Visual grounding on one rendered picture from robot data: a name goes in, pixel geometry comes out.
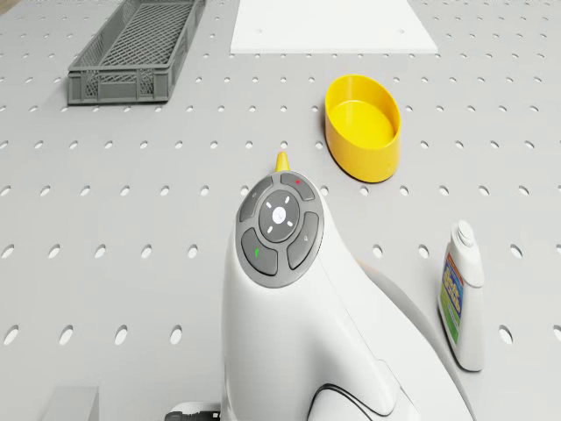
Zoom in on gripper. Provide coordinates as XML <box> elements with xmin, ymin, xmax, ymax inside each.
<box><xmin>164</xmin><ymin>403</ymin><xmax>224</xmax><ymax>421</ymax></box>

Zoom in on small white bottle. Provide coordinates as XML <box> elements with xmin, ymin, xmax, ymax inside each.
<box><xmin>437</xmin><ymin>219</ymin><xmax>486</xmax><ymax>373</ymax></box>

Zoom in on dark grey basket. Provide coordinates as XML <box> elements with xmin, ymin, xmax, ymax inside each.
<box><xmin>67</xmin><ymin>0</ymin><xmax>207</xmax><ymax>106</ymax></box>

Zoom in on yellow bowl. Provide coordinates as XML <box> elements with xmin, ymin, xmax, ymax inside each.
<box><xmin>324</xmin><ymin>75</ymin><xmax>403</xmax><ymax>184</ymax></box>

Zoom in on white board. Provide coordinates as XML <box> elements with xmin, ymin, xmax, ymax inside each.
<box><xmin>230</xmin><ymin>0</ymin><xmax>439</xmax><ymax>55</ymax></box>

